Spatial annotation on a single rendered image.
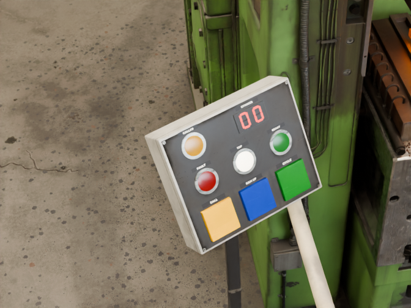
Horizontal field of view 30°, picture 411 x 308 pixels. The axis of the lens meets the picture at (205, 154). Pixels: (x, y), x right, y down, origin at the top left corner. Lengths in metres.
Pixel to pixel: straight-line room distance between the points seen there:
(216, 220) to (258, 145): 0.19
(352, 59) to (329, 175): 0.42
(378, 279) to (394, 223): 0.26
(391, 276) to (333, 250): 0.25
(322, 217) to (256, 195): 0.69
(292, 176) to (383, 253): 0.58
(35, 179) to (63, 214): 0.25
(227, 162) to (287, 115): 0.18
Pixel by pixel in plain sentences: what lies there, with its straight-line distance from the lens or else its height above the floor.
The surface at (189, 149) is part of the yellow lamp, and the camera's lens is 1.62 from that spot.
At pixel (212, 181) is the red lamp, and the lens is 1.66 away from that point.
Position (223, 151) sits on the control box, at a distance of 1.66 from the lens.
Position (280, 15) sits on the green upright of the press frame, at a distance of 1.83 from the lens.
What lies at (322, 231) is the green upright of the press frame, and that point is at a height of 0.42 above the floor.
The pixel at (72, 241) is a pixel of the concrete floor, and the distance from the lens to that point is 3.02.
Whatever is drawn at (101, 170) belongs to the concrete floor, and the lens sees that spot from 3.25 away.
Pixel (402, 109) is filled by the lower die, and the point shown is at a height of 0.98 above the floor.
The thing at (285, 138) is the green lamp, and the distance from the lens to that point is 1.73.
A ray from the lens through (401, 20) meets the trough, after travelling 2.29.
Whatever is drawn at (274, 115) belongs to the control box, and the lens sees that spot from 1.72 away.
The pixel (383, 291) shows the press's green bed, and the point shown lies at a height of 0.33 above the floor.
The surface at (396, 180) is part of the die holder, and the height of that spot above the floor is 0.84.
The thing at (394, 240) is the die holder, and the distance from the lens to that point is 2.22.
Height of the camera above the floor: 2.30
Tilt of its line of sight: 45 degrees down
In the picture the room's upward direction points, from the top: 5 degrees counter-clockwise
